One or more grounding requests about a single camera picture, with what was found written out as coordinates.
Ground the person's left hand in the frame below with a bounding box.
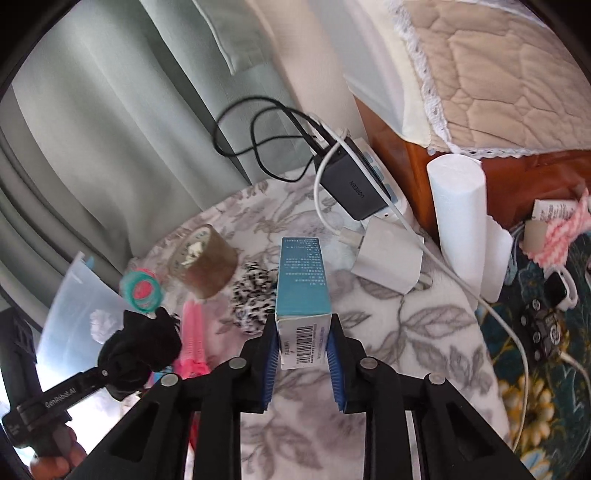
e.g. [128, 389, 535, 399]
[30, 427, 88, 480]

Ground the pink and white rope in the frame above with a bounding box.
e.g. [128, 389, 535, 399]
[536, 187, 591, 278]

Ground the black and white scrunchie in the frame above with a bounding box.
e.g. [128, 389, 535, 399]
[230, 261, 283, 336]

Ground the white plug adapter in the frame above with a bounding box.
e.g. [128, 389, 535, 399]
[352, 217, 433, 295]

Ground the smartwatch with white band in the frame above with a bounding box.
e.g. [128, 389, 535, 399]
[542, 268, 579, 311]

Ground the teal and pink spring toy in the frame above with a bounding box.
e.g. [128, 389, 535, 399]
[120, 267, 165, 315]

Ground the grey-green curtain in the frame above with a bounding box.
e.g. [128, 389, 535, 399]
[0, 0, 308, 298]

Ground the beige quilted bedspread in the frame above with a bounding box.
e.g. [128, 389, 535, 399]
[396, 0, 591, 158]

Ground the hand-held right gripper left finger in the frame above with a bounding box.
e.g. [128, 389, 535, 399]
[81, 316, 280, 480]

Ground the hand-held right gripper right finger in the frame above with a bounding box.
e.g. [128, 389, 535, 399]
[325, 314, 519, 480]

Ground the small black device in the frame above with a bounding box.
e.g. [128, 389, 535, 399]
[519, 298, 563, 361]

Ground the clear plastic container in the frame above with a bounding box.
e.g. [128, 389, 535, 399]
[35, 251, 139, 370]

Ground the teal cardboard box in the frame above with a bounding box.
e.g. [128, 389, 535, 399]
[274, 236, 334, 371]

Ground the black cable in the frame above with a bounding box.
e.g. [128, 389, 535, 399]
[250, 107, 334, 184]
[216, 96, 326, 160]

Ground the white cable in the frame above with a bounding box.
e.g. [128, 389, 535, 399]
[335, 138, 530, 450]
[313, 131, 365, 247]

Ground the wooden bed frame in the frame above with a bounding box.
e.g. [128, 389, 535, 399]
[355, 98, 591, 243]

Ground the white tube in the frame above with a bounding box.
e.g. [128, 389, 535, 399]
[530, 198, 584, 223]

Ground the brown packing tape roll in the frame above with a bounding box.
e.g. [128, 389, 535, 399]
[167, 224, 239, 299]

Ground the grey floral blanket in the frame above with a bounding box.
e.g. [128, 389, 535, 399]
[131, 170, 509, 480]

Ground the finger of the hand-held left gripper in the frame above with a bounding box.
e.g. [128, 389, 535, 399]
[84, 366, 112, 393]

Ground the black charger block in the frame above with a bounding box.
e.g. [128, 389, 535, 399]
[313, 137, 393, 221]

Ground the white bed sheet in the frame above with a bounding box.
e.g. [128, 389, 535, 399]
[344, 0, 437, 149]

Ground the dark floral cloth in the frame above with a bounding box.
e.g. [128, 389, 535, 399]
[475, 220, 591, 480]

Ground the white power strip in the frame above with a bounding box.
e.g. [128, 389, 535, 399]
[342, 131, 415, 223]

